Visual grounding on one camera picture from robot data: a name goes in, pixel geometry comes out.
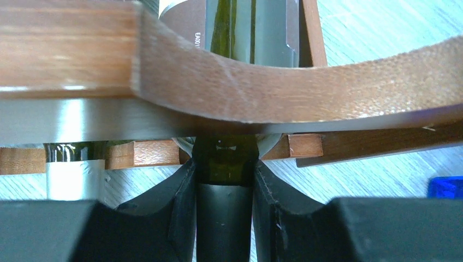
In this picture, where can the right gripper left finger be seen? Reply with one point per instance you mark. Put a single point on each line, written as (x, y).
(158, 225)

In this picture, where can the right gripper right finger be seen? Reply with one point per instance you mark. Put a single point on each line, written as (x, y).
(290, 226)

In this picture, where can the dark wine bottle cream label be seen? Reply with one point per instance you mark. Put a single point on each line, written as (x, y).
(76, 170)

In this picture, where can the dark green wine bottle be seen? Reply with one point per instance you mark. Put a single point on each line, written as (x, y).
(261, 32)

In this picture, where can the brown wooden wine rack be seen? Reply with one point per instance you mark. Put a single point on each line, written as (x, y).
(110, 70)

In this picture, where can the blue clear square bottle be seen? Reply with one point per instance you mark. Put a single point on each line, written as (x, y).
(445, 187)

